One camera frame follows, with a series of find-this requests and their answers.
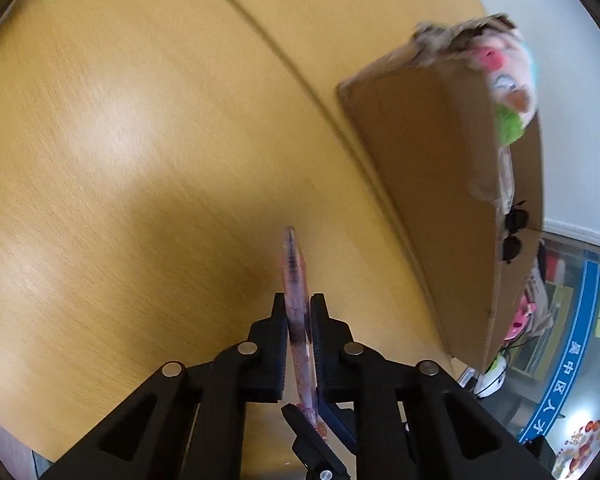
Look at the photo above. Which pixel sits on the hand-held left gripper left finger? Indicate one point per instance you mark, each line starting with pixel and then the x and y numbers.
pixel 275 330

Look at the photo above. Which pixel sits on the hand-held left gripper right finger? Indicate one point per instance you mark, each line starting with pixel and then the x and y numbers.
pixel 320 340

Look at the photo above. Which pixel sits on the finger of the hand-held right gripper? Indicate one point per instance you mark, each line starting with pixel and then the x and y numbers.
pixel 342 427
pixel 310 447

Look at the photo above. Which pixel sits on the cardboard box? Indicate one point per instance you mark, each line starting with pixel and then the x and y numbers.
pixel 430 185

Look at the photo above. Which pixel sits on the black glasses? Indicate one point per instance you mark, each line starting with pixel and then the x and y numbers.
pixel 515 232

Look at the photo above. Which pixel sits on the white panda plush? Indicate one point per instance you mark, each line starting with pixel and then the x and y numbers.
pixel 497 367

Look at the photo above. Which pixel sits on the pink rabbit plush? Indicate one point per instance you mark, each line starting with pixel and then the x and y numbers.
pixel 521 317

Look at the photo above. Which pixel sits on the beige black cloth bag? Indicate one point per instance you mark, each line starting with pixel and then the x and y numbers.
pixel 542 305

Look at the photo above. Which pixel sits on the red window decal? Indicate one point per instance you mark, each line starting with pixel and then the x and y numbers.
pixel 582 447

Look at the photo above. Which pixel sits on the blue window band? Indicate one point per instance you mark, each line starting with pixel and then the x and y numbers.
pixel 575 345

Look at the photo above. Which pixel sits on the pink blue pig plush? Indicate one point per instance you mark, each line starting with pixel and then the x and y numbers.
pixel 510 85

